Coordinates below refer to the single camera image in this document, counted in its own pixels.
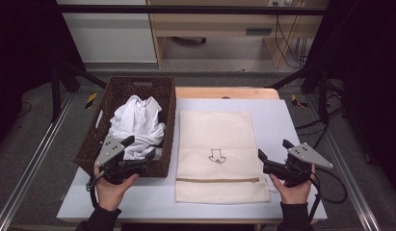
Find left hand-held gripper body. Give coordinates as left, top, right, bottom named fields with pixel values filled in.
left=95, top=135, right=149, bottom=186

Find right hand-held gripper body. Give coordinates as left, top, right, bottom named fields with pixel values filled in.
left=262, top=142, right=334, bottom=188

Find white shirt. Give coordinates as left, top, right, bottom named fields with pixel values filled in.
left=108, top=94, right=167, bottom=162

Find cream canvas tote bag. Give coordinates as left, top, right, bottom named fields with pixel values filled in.
left=174, top=110, right=278, bottom=205

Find brown woven basket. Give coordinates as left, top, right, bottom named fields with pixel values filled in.
left=73, top=75, right=177, bottom=178

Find person's right hand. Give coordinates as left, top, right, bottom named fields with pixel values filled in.
left=269, top=163, right=316, bottom=205

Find person's left hand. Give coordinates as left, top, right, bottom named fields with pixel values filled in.
left=93, top=162, right=140, bottom=212

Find yellow black tape strip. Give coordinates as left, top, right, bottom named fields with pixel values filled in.
left=84, top=91, right=98, bottom=110
left=290, top=93, right=309, bottom=109

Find black metal stand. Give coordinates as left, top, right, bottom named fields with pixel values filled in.
left=266, top=64, right=344, bottom=126
left=50, top=61, right=107, bottom=123

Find white cabinet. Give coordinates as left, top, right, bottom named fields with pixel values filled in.
left=56, top=0, right=158, bottom=64

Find black curtain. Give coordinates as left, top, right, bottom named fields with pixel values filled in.
left=309, top=0, right=396, bottom=196
left=0, top=0, right=88, bottom=152

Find light wooden desk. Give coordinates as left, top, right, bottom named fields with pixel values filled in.
left=146, top=0, right=330, bottom=69

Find black horizontal bar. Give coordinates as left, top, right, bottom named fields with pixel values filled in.
left=57, top=4, right=329, bottom=16

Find black straight floor cables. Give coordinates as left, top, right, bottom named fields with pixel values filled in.
left=295, top=107, right=344, bottom=138

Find aluminium rail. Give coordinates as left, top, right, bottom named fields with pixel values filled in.
left=305, top=94, right=383, bottom=231
left=0, top=92, right=74, bottom=231

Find right hand-held gripper cable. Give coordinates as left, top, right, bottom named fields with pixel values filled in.
left=307, top=176, right=322, bottom=223

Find hand-held gripper cable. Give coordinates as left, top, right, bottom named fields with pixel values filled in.
left=85, top=152, right=105, bottom=210
left=307, top=176, right=322, bottom=223

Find left hand-held gripper cable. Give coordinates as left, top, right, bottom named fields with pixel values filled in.
left=85, top=152, right=105, bottom=210

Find black looped floor cable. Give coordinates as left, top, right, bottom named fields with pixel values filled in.
left=314, top=167, right=348, bottom=205

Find black hanging desk cables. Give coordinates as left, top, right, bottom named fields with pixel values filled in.
left=274, top=13, right=310, bottom=69

